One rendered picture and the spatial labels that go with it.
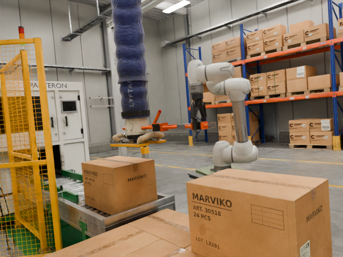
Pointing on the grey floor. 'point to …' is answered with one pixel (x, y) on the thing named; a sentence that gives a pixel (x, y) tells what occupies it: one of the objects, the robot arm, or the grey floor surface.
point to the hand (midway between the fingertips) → (199, 124)
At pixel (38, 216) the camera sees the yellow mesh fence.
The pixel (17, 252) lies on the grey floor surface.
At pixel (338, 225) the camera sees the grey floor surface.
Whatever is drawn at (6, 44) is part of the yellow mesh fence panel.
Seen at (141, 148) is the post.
